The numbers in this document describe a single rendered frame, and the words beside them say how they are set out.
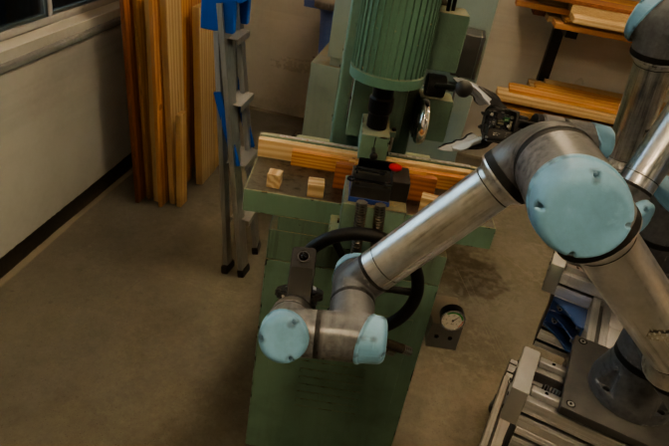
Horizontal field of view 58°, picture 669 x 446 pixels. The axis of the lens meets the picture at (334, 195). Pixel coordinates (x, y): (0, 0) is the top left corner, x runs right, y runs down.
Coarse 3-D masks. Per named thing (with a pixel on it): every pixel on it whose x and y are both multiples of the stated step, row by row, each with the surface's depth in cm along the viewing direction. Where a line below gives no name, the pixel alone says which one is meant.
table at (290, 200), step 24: (264, 168) 149; (288, 168) 151; (312, 168) 153; (264, 192) 140; (288, 192) 141; (336, 192) 144; (288, 216) 143; (312, 216) 142; (336, 216) 141; (408, 216) 140; (480, 240) 142
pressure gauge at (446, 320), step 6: (450, 306) 147; (456, 306) 147; (444, 312) 146; (450, 312) 145; (456, 312) 145; (462, 312) 146; (444, 318) 147; (450, 318) 147; (456, 318) 146; (462, 318) 146; (444, 324) 148; (450, 324) 147; (456, 324) 147; (462, 324) 147; (450, 330) 148; (456, 330) 148
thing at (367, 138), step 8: (360, 128) 152; (368, 128) 146; (360, 136) 145; (368, 136) 144; (376, 136) 144; (384, 136) 144; (360, 144) 145; (368, 144) 145; (376, 144) 144; (384, 144) 144; (360, 152) 146; (368, 152) 146; (376, 152) 146; (384, 152) 145; (384, 160) 146
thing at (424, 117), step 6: (420, 102) 158; (426, 102) 156; (420, 108) 156; (426, 108) 154; (420, 114) 155; (426, 114) 154; (420, 120) 154; (426, 120) 154; (414, 126) 160; (420, 126) 154; (426, 126) 154; (414, 132) 162; (420, 132) 155; (426, 132) 156; (414, 138) 158; (420, 138) 156
